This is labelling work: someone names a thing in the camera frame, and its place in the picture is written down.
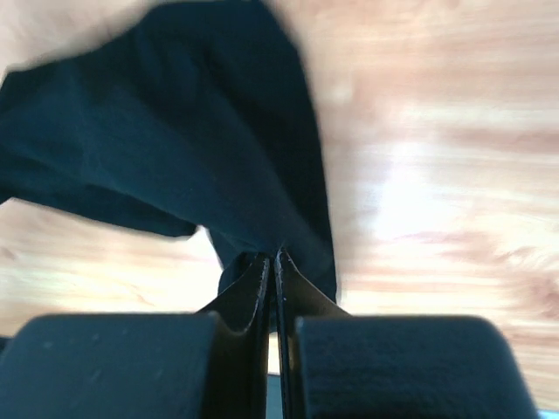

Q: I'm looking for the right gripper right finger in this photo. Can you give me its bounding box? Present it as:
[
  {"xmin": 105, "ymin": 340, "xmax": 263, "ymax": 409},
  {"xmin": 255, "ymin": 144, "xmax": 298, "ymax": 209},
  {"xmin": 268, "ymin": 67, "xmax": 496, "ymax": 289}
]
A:
[{"xmin": 274, "ymin": 251, "xmax": 537, "ymax": 418}]

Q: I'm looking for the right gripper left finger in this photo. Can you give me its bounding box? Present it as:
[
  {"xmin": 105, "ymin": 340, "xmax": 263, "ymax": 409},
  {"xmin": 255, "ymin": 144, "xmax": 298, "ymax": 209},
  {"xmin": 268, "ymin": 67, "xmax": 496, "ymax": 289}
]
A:
[{"xmin": 1, "ymin": 256, "xmax": 270, "ymax": 418}]

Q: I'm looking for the black t shirt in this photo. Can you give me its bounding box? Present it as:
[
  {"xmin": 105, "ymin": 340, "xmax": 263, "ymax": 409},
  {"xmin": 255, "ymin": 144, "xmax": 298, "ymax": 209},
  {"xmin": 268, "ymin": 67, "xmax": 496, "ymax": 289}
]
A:
[{"xmin": 1, "ymin": 1, "xmax": 337, "ymax": 299}]

